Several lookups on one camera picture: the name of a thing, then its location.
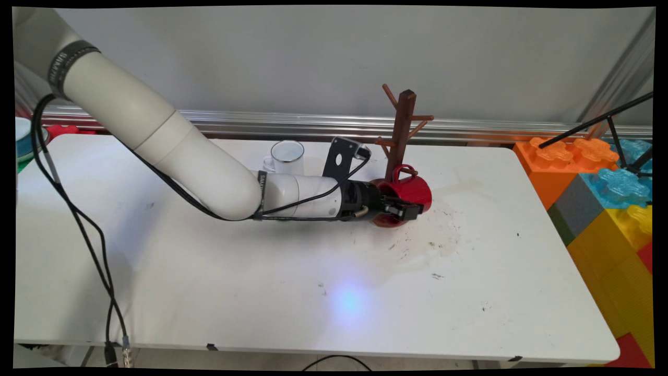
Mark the yellow giant toy block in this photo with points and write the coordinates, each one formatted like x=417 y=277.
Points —
x=610 y=261

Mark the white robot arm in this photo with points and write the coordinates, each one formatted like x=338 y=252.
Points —
x=130 y=104

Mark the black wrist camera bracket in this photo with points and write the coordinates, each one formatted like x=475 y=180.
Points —
x=339 y=159

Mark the blue white round container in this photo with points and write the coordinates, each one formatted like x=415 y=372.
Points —
x=26 y=141

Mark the clear glass mug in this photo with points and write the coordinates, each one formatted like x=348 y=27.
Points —
x=287 y=156

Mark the red giant toy block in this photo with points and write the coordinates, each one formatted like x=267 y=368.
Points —
x=646 y=258
x=634 y=352

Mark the green giant toy block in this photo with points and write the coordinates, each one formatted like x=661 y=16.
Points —
x=559 y=227

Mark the brown wooden mug tree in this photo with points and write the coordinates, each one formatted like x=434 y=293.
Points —
x=403 y=130

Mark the small red toy block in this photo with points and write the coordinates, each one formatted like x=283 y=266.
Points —
x=62 y=130

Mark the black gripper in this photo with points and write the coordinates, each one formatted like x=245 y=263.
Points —
x=362 y=198

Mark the blue giant toy block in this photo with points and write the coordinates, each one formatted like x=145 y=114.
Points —
x=636 y=151
x=616 y=185

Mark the black tripod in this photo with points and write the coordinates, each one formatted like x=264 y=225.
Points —
x=589 y=121

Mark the red speckled mug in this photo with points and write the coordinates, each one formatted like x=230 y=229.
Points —
x=415 y=193

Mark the orange giant toy block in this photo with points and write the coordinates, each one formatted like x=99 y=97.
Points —
x=543 y=172

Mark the horizontal aluminium wall rail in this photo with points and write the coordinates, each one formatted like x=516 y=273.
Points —
x=261 y=122

